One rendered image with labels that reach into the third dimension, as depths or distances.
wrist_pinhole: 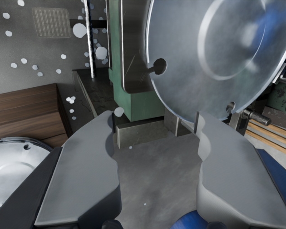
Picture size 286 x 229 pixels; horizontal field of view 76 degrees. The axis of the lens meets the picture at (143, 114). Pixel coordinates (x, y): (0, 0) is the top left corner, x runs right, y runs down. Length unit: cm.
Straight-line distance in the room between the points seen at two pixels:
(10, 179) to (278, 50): 85
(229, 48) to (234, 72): 4
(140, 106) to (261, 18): 27
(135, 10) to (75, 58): 80
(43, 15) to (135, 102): 54
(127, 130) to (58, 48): 66
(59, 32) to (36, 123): 36
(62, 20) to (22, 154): 51
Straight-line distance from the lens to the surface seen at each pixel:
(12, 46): 102
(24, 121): 74
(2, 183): 83
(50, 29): 84
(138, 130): 46
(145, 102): 43
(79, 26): 36
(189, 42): 28
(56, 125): 74
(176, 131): 44
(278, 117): 71
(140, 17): 24
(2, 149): 75
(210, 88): 33
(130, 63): 24
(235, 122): 48
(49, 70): 103
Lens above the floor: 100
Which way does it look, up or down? 54 degrees down
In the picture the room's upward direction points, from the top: 137 degrees clockwise
